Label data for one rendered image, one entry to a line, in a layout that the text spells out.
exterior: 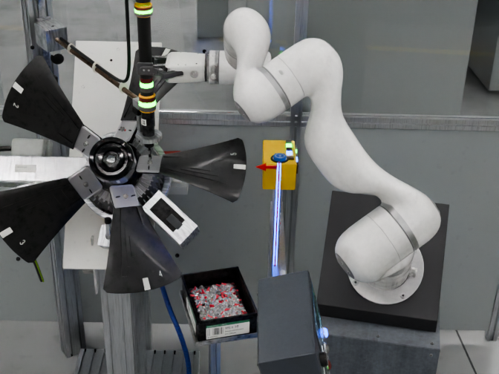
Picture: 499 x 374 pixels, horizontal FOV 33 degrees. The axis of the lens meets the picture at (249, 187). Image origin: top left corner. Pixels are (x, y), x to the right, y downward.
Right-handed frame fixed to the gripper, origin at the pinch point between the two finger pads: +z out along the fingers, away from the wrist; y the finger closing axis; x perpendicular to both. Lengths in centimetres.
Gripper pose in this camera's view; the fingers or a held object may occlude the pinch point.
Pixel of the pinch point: (145, 65)
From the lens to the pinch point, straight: 219.1
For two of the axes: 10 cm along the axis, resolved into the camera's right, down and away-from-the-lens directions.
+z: -10.0, -0.2, -0.1
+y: 0.1, -5.0, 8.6
